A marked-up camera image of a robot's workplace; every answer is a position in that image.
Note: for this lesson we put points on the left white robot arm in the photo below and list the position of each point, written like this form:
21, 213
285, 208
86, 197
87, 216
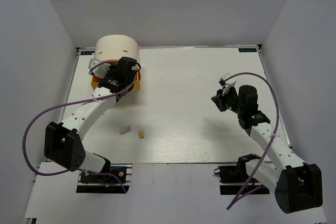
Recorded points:
63, 140

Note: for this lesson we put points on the small tan eraser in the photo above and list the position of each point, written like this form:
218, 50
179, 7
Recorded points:
141, 134

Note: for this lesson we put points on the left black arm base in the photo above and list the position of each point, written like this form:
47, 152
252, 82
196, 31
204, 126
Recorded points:
117, 181

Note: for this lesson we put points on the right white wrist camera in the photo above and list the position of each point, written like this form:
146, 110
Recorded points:
227, 82

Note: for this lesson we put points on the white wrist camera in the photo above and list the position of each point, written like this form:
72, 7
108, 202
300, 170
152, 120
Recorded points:
98, 70
227, 82

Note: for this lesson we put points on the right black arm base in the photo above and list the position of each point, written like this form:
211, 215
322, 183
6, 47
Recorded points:
230, 181

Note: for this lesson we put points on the cream round drawer organizer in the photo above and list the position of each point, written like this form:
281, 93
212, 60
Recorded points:
113, 47

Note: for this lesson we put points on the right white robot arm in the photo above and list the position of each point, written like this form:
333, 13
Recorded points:
296, 185

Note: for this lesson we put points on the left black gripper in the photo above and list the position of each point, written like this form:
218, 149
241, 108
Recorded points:
112, 68

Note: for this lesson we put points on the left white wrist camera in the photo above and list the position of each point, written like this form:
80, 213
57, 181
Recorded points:
98, 70

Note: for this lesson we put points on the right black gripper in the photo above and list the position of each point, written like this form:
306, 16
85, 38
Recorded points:
219, 99

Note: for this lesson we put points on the grey white eraser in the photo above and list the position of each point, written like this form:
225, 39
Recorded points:
124, 130

